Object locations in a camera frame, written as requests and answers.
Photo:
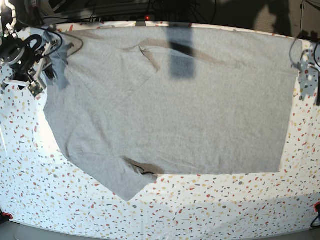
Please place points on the terrazzo pattern table cover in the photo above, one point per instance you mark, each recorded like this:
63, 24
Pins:
41, 189

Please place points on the grey T-shirt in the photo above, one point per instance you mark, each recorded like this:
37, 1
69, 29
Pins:
129, 104

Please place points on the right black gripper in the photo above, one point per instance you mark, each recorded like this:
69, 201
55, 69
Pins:
21, 55

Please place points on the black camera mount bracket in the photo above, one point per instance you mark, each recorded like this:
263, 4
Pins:
140, 24

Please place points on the red corner clamp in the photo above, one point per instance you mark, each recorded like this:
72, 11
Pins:
4, 217
317, 218

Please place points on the red corner clamp left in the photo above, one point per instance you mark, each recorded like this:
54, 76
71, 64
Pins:
4, 217

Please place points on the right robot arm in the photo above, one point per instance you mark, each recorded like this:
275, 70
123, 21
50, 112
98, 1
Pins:
14, 17

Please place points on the red corner clamp right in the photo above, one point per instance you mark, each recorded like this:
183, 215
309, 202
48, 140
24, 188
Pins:
317, 218

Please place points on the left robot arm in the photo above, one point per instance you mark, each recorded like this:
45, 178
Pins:
317, 67

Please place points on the black power strip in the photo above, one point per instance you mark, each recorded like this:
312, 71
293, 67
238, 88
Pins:
126, 18

